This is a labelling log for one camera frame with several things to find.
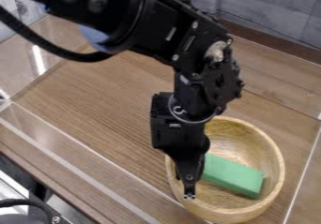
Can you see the black metal bracket with screw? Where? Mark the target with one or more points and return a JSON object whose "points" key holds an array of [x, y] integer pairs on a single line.
{"points": [[54, 217]]}

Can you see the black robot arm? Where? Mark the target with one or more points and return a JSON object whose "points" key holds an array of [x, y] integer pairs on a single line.
{"points": [[181, 36]]}

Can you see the green rectangular block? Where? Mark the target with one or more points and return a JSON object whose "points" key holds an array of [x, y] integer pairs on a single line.
{"points": [[233, 176]]}

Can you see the round wooden bowl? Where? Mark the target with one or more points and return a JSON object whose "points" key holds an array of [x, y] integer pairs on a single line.
{"points": [[242, 143]]}

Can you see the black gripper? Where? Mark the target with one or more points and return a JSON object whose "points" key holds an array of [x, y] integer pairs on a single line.
{"points": [[182, 141]]}

